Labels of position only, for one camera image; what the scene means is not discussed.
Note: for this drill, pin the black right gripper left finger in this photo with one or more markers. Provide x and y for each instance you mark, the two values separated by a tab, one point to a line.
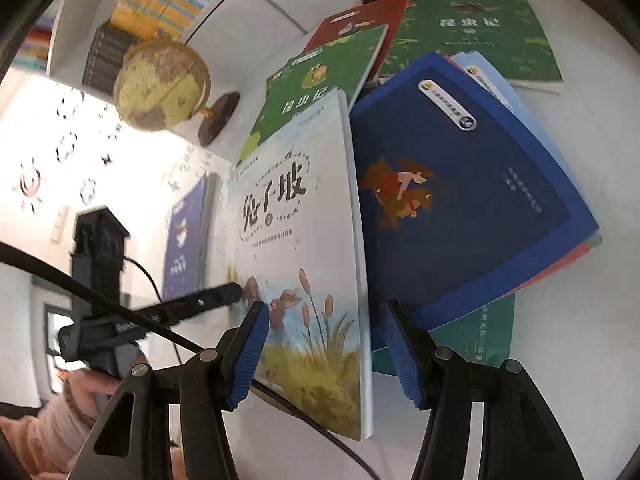
130	439

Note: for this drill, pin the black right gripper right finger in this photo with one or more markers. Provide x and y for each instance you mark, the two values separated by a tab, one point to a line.
521	438

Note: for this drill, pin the teal insect book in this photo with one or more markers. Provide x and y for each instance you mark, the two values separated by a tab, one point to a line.
483	336

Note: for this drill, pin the rabbit hill book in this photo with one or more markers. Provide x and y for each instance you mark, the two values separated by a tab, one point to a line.
294	241
187	240

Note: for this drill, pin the rabbit hill book front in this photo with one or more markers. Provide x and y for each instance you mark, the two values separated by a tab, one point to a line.
294	241

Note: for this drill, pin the dark blue book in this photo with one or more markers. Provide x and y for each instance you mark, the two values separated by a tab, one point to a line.
460	203

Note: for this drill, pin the green insect book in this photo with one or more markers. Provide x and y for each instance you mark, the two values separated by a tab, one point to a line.
344	63
506	32

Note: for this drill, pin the light blue Tang poetry book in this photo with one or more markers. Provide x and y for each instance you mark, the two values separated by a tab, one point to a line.
482	72

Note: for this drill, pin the forearm in pink sleeve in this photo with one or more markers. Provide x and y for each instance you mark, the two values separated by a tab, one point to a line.
47	445

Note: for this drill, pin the row of colourful books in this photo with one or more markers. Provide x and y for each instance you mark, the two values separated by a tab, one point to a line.
131	22

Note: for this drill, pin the left hand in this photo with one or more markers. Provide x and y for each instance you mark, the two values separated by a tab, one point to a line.
81	391

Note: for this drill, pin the yellow globe on stand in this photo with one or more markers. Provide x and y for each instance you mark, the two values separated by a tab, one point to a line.
163	83

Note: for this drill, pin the white bookshelf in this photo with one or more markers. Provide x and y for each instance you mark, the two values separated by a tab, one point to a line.
58	42

